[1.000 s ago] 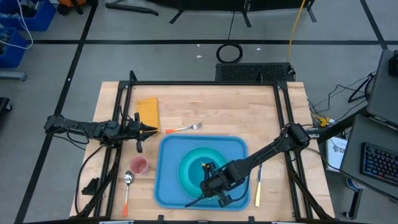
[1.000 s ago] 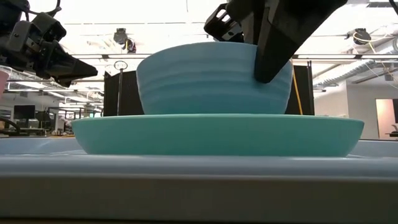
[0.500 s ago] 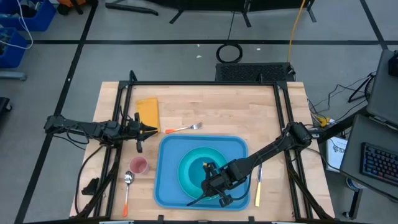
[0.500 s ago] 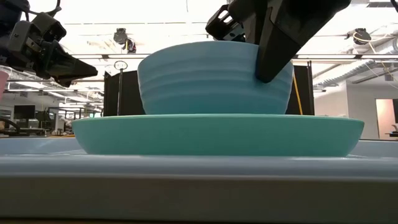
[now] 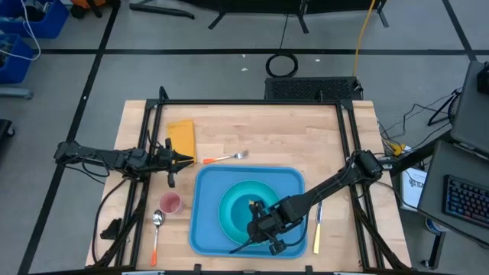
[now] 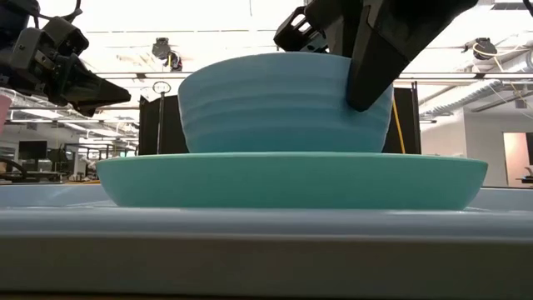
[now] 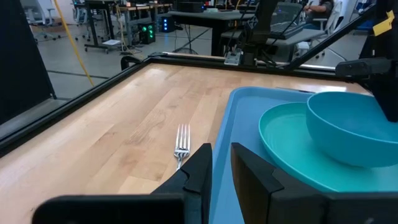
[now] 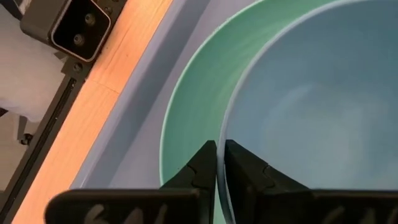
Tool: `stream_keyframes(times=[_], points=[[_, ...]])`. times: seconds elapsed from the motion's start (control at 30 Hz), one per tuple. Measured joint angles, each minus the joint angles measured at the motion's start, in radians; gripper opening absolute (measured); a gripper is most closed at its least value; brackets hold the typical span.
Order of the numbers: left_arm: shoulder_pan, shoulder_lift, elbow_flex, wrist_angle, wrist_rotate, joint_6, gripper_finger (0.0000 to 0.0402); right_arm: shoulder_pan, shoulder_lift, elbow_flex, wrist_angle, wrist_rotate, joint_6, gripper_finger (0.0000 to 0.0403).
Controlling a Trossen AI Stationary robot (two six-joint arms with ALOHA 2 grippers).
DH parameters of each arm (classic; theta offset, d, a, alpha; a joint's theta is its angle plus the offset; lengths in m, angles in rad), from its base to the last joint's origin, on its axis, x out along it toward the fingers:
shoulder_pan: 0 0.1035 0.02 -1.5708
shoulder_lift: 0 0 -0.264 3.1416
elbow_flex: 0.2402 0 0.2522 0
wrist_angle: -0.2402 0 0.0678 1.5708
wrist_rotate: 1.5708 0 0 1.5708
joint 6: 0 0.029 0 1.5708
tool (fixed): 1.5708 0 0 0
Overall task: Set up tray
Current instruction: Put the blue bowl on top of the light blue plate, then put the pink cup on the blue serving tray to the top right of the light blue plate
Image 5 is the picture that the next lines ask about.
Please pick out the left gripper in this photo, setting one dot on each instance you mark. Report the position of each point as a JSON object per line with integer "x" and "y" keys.
{"x": 162, "y": 160}

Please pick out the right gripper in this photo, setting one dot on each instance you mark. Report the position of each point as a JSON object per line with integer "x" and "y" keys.
{"x": 267, "y": 227}

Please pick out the blue ribbed bowl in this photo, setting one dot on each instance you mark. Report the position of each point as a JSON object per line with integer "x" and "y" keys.
{"x": 240, "y": 212}

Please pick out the yellow cloth napkin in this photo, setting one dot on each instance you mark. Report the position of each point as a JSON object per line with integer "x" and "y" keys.
{"x": 182, "y": 139}

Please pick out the teal deep plate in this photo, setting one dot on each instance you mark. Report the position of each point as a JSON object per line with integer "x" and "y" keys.
{"x": 226, "y": 208}

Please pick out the pink ribbed cup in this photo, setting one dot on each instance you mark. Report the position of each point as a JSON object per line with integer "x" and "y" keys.
{"x": 170, "y": 202}

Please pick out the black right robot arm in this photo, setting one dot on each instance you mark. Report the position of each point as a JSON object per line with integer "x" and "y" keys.
{"x": 328, "y": 183}

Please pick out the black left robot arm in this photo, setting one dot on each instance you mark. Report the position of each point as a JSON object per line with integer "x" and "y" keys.
{"x": 111, "y": 157}

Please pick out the blue plastic serving tray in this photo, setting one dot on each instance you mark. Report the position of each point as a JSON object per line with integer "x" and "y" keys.
{"x": 206, "y": 229}

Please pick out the small black clamp block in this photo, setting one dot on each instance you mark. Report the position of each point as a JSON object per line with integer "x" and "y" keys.
{"x": 111, "y": 229}

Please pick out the black bar on floor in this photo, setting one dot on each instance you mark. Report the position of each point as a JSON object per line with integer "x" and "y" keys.
{"x": 160, "y": 10}

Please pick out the white printed paper sheet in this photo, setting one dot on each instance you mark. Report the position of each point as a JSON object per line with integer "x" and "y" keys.
{"x": 414, "y": 189}

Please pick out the blue tape roll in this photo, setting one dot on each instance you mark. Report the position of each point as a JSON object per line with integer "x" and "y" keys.
{"x": 433, "y": 226}

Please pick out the orange and black machine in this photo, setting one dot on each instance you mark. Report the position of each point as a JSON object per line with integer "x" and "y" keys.
{"x": 89, "y": 4}

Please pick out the grey desk with keyboard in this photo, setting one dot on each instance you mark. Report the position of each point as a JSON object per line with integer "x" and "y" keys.
{"x": 435, "y": 179}

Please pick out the blue storage bin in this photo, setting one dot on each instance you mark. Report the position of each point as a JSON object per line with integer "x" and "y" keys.
{"x": 17, "y": 65}
{"x": 49, "y": 23}

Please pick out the black keyboard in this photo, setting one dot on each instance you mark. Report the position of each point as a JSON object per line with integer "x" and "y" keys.
{"x": 466, "y": 200}

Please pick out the black tripod stand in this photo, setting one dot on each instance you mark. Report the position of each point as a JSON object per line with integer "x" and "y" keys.
{"x": 445, "y": 109}

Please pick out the grey side desk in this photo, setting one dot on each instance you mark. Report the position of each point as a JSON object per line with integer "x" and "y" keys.
{"x": 468, "y": 110}

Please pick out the black metal rig frame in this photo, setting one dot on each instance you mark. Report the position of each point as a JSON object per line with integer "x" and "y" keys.
{"x": 344, "y": 122}

